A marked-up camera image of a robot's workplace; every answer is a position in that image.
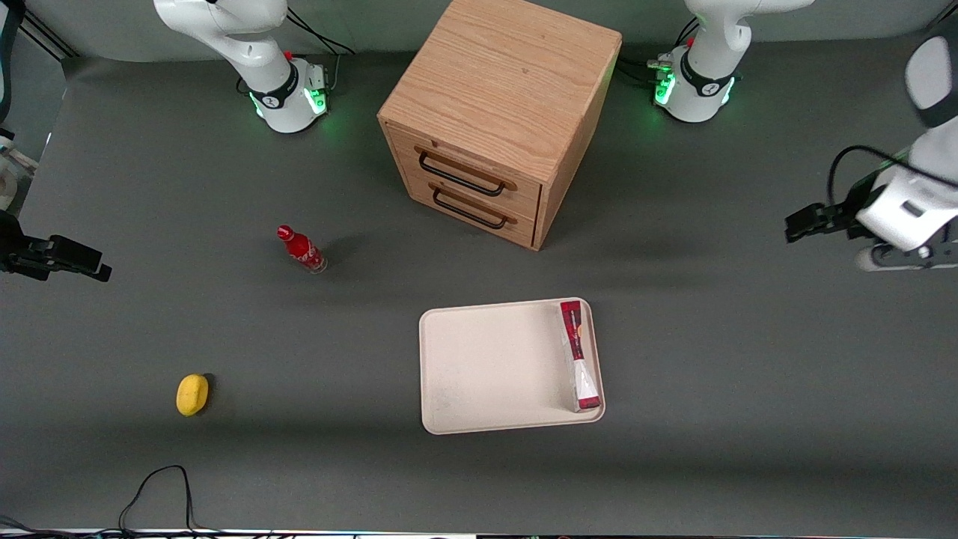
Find black looped table cable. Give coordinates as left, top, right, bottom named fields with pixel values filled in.
left=118, top=465, right=222, bottom=537

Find black metal drawer handle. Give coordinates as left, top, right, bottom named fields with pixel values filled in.
left=430, top=182, right=519, bottom=231
left=415, top=146, right=517, bottom=198

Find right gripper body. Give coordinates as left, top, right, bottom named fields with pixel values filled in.
left=0, top=210, right=50, bottom=263

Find yellow lemon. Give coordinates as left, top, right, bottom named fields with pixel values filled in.
left=176, top=374, right=210, bottom=417

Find red cookie box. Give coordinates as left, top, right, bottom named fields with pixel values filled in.
left=559, top=300, right=603, bottom=413

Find black right arm base cables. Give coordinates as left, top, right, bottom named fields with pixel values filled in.
left=287, top=6, right=357, bottom=58

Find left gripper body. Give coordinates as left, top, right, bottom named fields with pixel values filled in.
left=846, top=165, right=958, bottom=252

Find red cola bottle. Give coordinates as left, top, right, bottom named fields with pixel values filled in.
left=276, top=225, right=329, bottom=275

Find wooden two-drawer cabinet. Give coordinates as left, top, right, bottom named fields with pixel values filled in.
left=377, top=0, right=623, bottom=252

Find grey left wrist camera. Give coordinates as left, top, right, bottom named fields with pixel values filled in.
left=855, top=241, right=958, bottom=273

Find wooden drawer front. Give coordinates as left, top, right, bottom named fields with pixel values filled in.
left=389, top=124, right=543, bottom=223
left=404, top=168, right=538, bottom=249

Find beige rectangular tray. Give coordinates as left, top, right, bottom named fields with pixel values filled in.
left=418, top=297, right=606, bottom=436

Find black left arm base cables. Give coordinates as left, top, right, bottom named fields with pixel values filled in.
left=617, top=16, right=701, bottom=85

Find black arm base cables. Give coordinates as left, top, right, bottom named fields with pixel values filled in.
left=617, top=16, right=701, bottom=85
left=287, top=6, right=357, bottom=58

